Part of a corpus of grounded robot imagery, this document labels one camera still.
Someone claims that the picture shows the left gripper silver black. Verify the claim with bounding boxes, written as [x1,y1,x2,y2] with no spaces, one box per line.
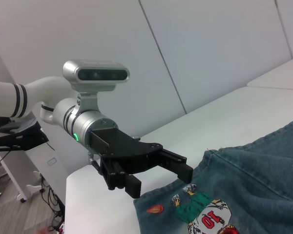
[71,110,194,198]

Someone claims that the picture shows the blue denim shorts with embroidery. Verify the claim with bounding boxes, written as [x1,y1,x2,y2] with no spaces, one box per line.
[133,116,293,234]

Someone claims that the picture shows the white desk foot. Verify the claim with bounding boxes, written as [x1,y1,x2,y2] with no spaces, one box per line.
[26,170,46,196]

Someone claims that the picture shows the white desk leg with caster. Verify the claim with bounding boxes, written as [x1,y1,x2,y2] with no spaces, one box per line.
[0,151,28,203]

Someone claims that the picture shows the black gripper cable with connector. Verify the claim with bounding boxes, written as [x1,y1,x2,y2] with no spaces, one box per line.
[86,150,100,170]

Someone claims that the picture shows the tangled black cables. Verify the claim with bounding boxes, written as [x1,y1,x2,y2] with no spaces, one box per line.
[40,173,65,233]

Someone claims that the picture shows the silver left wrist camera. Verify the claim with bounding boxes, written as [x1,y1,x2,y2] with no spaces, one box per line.
[63,59,130,115]

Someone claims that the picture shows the black metal bracket stand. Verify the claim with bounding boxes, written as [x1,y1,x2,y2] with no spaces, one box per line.
[0,116,50,153]

